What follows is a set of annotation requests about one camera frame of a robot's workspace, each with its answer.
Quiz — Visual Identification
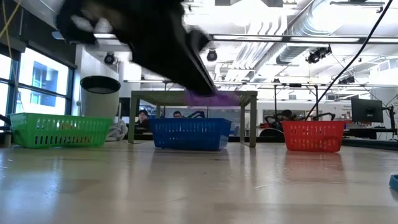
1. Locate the red plastic basket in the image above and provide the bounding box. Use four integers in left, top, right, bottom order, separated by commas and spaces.
282, 120, 346, 153

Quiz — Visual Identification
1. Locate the black background frame rig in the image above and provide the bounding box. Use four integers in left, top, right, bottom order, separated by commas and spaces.
123, 79, 321, 91

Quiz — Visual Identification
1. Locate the black computer monitor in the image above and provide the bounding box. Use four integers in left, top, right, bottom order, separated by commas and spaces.
351, 98, 384, 124

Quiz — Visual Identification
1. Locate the black aluminium table frame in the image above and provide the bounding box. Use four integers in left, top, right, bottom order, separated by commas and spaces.
124, 133, 398, 152

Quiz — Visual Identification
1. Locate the large window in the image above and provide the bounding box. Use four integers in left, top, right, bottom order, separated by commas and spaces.
0, 46, 76, 118

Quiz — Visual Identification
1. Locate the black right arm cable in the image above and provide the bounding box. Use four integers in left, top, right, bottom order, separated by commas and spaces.
305, 0, 394, 121

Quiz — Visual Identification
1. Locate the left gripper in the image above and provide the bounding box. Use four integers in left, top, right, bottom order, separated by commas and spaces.
55, 0, 218, 96

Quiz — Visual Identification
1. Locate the pale green perforated metal shelf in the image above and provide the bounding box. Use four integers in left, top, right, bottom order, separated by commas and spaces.
127, 90, 259, 148

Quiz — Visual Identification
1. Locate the purple spiral wrist coil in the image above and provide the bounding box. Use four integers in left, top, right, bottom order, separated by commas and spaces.
185, 89, 241, 108

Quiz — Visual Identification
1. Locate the green plastic basket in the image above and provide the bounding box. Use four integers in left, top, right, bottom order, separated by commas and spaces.
9, 112, 113, 149

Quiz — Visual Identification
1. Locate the blue plastic basket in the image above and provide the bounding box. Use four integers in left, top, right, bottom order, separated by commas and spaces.
149, 118, 233, 152

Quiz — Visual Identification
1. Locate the yellow hanging cable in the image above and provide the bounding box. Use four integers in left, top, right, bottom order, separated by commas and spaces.
0, 0, 24, 113

